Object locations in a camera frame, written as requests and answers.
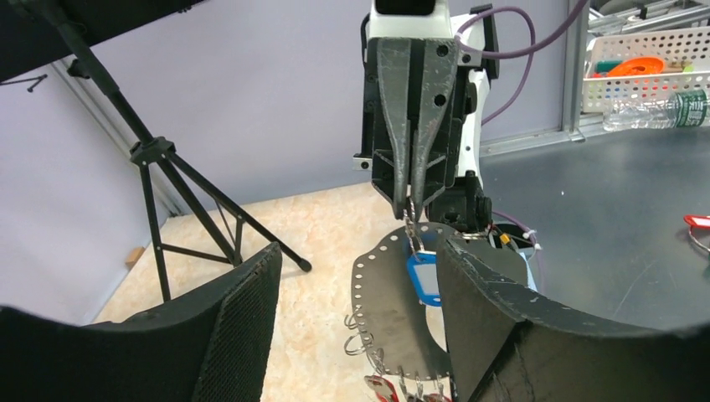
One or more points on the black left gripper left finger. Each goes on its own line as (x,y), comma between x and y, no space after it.
(209,344)

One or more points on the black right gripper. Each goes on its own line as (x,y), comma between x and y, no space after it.
(419,107)

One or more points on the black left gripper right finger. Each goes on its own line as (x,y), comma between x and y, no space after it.
(507,342)

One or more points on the blue key tag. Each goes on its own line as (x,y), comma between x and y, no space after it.
(422,270)

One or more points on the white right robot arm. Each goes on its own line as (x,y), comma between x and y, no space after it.
(475,33)

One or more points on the wooden wedge back right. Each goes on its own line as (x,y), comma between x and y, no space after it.
(134,256)

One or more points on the black perforated music stand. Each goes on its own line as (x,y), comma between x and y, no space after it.
(40,32)

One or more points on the white perforated storage basket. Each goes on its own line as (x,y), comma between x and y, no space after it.
(644,66)

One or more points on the clear plastic water bottle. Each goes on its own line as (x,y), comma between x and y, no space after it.
(683,109)

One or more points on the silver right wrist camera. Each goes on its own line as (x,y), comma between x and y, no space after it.
(410,19)

